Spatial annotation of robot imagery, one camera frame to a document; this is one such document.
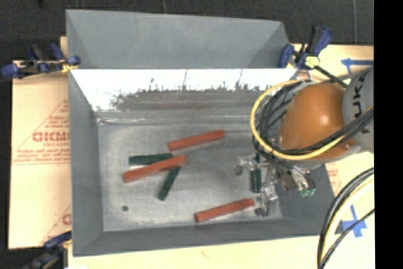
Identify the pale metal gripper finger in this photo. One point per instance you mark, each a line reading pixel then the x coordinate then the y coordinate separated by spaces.
pixel 269 193
pixel 247 163

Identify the dark green flat block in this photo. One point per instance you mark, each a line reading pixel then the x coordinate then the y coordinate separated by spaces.
pixel 148 159
pixel 255 181
pixel 169 182

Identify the red-brown flat block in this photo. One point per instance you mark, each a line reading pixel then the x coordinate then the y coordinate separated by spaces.
pixel 196 140
pixel 224 210
pixel 151 169

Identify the grey metal bin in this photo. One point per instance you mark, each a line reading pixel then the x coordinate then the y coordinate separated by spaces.
pixel 195 47

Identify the brown cardboard board, red print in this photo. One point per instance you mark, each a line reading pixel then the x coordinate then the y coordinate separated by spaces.
pixel 39 167

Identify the black cylinder on white bracket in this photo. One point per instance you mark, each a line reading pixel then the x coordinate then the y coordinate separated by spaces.
pixel 311 183

